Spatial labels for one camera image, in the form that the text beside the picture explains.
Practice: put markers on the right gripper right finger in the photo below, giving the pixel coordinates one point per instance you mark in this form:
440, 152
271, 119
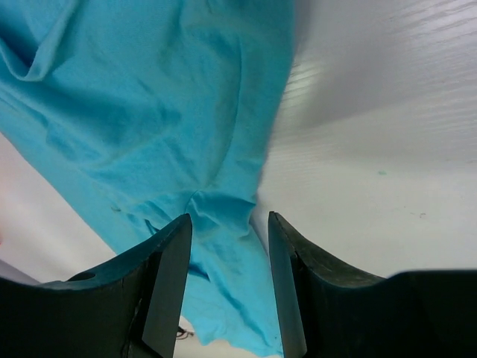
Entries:
329, 308

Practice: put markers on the teal t shirt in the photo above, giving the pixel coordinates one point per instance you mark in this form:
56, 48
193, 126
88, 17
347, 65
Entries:
137, 112

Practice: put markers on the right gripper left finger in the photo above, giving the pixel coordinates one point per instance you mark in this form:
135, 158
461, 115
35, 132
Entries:
129, 306

